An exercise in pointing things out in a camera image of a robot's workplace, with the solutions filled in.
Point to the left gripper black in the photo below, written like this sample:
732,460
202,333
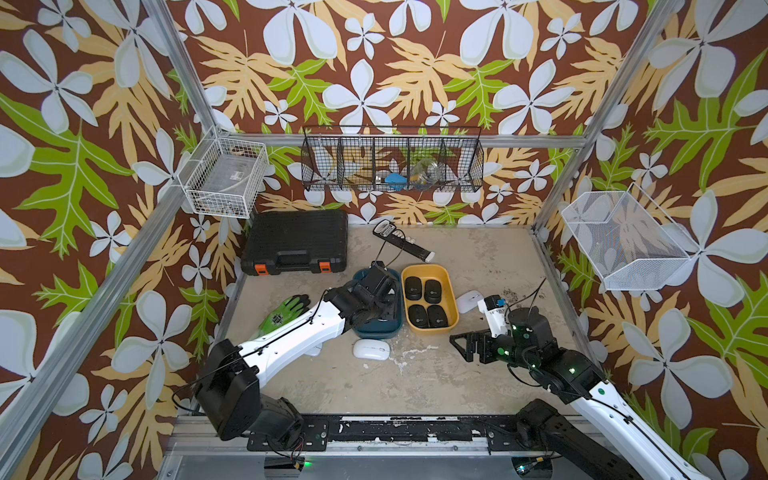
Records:
390,300

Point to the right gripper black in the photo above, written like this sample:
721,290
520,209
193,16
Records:
484,338

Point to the teal plastic storage box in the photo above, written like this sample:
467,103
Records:
392,320

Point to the black mouse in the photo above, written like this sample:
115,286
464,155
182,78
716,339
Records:
413,288
418,317
437,317
432,291

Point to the white mouse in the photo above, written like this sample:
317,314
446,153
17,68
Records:
370,349
468,301

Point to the yellow plastic storage box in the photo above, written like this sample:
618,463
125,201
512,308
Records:
430,304

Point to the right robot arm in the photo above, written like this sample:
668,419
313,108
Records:
637,451

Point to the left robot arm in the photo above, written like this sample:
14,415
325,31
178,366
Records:
229,388

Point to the black lint roller stick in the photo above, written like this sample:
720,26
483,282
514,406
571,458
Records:
389,233

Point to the green cloth glove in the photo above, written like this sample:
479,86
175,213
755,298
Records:
288,311

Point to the black tool case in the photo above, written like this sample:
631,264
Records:
280,242

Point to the blue lid in basket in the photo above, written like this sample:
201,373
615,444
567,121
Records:
396,182

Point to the clear glass jar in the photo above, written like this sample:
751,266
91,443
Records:
424,174

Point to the white mesh basket right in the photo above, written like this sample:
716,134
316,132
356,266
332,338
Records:
632,243

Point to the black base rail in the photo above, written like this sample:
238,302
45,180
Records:
317,432

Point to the black wire basket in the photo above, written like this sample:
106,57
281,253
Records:
359,157

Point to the white wire basket left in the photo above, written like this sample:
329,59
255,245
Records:
223,175

